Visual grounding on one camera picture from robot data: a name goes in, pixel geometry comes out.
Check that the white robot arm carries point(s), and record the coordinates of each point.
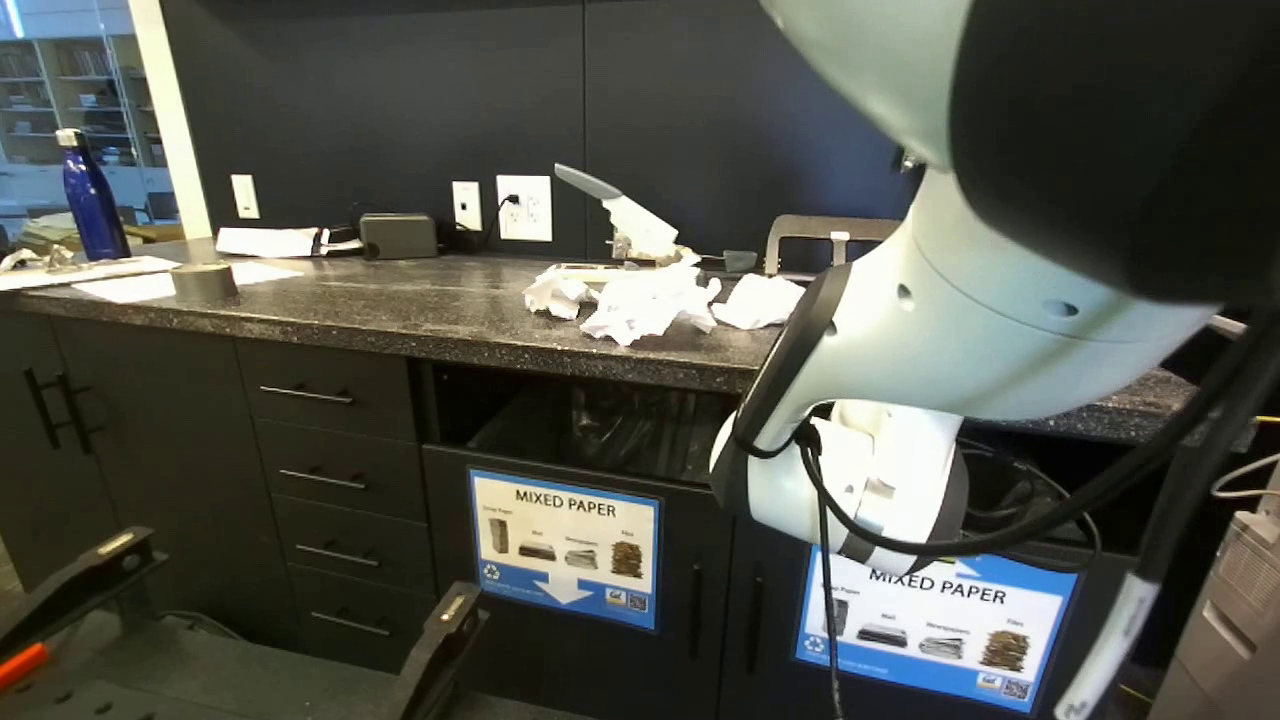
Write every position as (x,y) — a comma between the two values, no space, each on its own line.
(1099,177)

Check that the black bin liner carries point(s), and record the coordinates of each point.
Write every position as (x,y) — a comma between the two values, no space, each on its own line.
(631,431)

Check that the left black bin door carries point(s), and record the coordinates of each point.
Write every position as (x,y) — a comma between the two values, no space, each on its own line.
(594,664)

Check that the black bin door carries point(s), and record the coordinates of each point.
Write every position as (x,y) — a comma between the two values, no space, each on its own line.
(594,664)
(766,682)

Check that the right black bin door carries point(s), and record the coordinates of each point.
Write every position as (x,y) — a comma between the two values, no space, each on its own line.
(766,682)

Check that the large white stapler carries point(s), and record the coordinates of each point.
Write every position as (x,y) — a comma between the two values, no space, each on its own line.
(636,232)

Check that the black box device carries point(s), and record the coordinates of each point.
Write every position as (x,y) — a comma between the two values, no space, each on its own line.
(397,232)

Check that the black drawer unit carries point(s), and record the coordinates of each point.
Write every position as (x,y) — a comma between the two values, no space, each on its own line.
(337,443)

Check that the folded white paper back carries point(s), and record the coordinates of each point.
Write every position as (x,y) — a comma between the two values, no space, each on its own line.
(271,241)

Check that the right mixed paper sign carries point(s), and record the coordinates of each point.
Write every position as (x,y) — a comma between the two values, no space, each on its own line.
(974,631)

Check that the white paper sheet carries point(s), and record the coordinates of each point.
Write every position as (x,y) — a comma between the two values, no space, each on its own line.
(189,281)

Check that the black cabinet door left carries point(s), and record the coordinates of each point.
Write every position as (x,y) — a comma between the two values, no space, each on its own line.
(125,426)

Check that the blue water bottle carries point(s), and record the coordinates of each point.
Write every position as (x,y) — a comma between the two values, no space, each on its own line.
(90,203)

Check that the black chair armrest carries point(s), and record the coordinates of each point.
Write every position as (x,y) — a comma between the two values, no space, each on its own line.
(75,588)

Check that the white office printer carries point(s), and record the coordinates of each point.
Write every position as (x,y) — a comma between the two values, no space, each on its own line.
(1231,655)

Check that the white wall outlet plate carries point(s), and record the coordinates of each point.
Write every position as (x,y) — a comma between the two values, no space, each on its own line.
(526,208)

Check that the white wall switch plate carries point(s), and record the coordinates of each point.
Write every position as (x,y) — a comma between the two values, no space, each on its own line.
(466,206)

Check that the white wall plate left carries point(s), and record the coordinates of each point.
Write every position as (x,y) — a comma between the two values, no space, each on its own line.
(244,196)

